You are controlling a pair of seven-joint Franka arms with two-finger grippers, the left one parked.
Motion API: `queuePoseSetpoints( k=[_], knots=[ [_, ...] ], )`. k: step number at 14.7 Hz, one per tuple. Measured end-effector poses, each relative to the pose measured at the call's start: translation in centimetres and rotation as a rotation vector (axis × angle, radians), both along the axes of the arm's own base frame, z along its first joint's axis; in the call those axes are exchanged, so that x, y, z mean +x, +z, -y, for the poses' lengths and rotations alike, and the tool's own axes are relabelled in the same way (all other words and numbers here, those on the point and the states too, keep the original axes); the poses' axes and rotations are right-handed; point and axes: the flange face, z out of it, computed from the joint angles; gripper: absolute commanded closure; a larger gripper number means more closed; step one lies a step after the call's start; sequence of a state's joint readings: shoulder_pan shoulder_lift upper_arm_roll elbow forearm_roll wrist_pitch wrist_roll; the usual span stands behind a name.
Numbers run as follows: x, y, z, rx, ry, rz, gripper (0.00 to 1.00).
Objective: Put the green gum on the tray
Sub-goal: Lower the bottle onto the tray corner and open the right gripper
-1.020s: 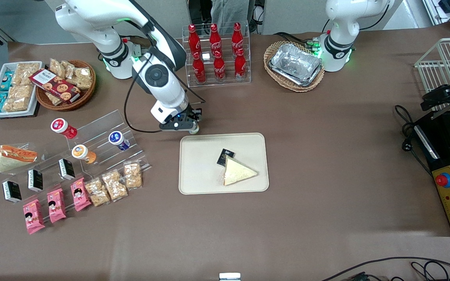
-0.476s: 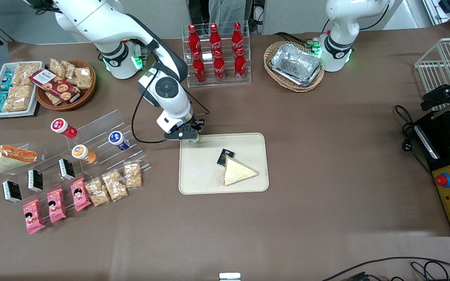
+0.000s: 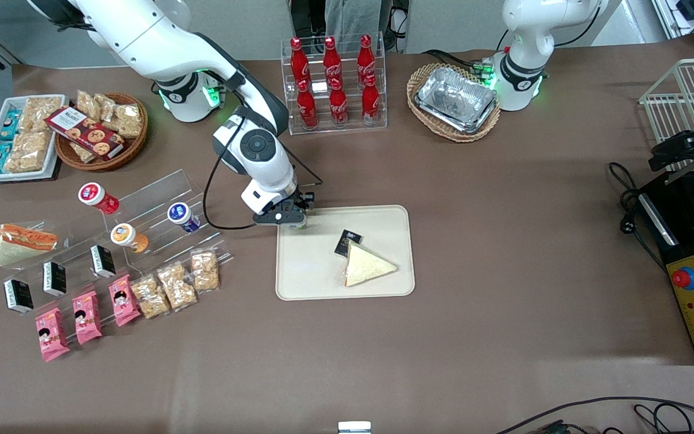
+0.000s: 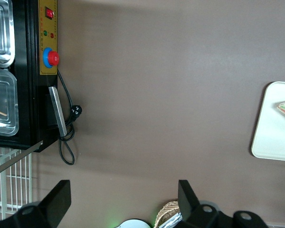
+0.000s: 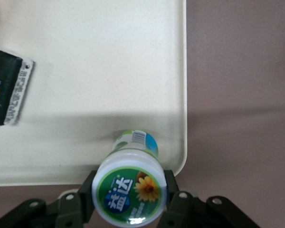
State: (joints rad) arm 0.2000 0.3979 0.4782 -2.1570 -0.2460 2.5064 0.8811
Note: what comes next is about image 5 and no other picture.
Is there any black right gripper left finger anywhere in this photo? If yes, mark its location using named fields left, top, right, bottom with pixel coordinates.
left=46, top=170, right=98, bottom=228

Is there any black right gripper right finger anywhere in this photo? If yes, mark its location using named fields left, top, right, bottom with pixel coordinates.
left=156, top=169, right=205, bottom=228

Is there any green gum bottle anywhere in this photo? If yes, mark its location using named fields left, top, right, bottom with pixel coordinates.
left=91, top=129, right=169, bottom=225

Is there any beige plastic tray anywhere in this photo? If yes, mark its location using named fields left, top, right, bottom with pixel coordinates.
left=0, top=0, right=188, bottom=188

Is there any small black box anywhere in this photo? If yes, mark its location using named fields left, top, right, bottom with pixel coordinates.
left=0, top=42, right=35, bottom=127

